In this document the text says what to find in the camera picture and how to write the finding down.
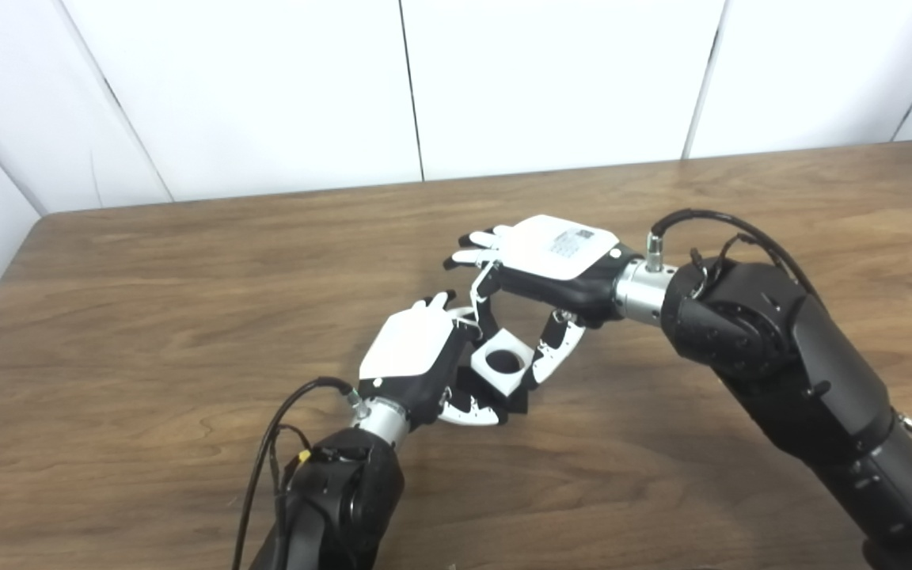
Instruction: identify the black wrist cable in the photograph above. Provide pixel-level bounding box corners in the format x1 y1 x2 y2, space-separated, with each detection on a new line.
646 208 821 302
232 377 362 570

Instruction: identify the black peg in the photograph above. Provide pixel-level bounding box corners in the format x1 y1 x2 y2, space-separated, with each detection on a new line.
456 364 530 416

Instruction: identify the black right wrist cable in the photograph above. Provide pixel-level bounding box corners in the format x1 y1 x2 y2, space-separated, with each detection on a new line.
646 208 821 302

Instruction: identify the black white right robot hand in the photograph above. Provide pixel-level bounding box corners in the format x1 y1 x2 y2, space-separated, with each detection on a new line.
444 214 643 390

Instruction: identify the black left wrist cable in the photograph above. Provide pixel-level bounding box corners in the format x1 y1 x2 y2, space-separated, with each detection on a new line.
232 377 362 570

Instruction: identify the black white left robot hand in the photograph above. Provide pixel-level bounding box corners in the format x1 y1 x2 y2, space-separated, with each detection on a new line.
357 291 508 428

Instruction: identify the white square piece with hole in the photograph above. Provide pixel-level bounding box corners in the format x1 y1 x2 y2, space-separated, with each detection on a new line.
470 329 534 397

